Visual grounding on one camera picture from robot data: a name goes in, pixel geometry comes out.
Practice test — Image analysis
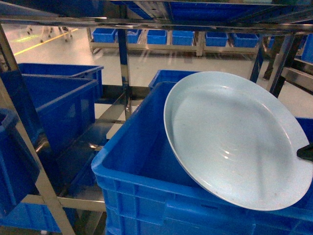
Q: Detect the light blue oval tray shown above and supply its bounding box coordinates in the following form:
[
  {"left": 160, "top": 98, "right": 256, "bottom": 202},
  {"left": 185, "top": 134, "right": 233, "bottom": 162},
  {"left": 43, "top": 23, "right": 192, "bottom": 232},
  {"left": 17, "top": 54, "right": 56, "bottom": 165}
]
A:
[{"left": 163, "top": 71, "right": 313, "bottom": 211}]

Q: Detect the blue stacked crate near tray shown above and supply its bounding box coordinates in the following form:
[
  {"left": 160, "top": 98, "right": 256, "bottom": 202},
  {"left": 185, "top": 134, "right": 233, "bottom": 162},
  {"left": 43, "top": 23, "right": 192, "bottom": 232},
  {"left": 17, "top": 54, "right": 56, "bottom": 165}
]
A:
[{"left": 91, "top": 82, "right": 313, "bottom": 235}]

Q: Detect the blue bin left of crate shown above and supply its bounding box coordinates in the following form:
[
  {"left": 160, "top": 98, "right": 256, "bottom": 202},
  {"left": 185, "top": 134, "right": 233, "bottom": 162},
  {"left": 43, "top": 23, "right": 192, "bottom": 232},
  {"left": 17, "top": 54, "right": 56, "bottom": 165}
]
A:
[{"left": 23, "top": 76, "right": 98, "bottom": 154}]

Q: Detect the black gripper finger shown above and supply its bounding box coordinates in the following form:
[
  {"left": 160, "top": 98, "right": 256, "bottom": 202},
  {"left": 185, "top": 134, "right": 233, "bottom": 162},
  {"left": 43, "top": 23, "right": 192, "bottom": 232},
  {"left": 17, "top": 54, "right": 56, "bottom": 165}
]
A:
[{"left": 296, "top": 143, "right": 313, "bottom": 162}]

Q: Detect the blue bin rear left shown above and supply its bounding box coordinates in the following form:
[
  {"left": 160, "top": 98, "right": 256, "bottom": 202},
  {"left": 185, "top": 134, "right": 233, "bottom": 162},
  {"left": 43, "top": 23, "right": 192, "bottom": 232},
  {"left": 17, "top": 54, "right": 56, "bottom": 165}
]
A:
[{"left": 18, "top": 63, "right": 104, "bottom": 99}]

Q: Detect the stainless steel shelf rack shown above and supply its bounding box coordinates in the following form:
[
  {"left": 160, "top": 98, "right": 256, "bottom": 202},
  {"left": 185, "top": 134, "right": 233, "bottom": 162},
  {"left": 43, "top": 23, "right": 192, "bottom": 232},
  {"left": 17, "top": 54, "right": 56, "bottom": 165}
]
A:
[{"left": 0, "top": 0, "right": 313, "bottom": 235}]

